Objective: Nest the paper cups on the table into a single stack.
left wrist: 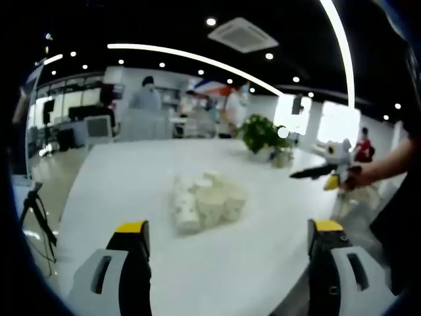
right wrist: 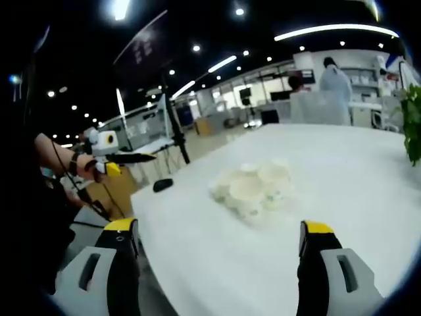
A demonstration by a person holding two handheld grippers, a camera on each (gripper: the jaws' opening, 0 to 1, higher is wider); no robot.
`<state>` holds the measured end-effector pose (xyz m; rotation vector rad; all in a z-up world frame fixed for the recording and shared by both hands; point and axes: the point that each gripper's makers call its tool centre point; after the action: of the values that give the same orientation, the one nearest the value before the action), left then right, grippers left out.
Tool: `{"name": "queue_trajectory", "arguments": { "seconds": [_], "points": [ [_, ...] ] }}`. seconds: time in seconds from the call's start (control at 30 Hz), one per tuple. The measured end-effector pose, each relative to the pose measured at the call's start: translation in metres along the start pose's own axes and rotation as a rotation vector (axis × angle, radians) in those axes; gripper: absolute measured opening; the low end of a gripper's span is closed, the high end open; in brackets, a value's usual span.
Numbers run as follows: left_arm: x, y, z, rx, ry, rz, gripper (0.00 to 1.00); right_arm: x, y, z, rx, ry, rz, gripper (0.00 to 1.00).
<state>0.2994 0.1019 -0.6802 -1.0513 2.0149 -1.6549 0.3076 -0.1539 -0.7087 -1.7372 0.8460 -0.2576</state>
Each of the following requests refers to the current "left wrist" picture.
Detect person's right hand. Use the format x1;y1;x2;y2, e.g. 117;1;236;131
341;165;366;192

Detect ceiling air conditioner vent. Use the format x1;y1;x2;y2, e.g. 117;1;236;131
207;16;280;54

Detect white box appliance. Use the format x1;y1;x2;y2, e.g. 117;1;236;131
85;114;114;146

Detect person's dark clothing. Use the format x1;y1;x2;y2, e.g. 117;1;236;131
368;0;421;297

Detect long ceiling strip light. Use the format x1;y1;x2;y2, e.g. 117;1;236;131
319;0;357;109
107;42;285;97

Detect black tripod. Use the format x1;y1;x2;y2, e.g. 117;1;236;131
18;182;59;264

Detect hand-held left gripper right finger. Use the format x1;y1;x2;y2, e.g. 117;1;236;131
307;218;398;316

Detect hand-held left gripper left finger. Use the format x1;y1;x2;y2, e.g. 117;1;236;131
65;219;153;316

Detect round ceiling spotlights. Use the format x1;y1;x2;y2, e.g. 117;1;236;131
49;17;403;121

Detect white table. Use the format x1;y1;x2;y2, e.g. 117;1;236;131
57;137;410;316

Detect small white pot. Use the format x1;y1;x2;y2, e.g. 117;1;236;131
274;149;294;169

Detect pale translucent object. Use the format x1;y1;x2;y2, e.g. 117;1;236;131
334;182;397;231

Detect green potted plant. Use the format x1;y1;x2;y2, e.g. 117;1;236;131
241;113;294;163

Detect black speaker on stand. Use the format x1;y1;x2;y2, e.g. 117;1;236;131
42;99;56;145

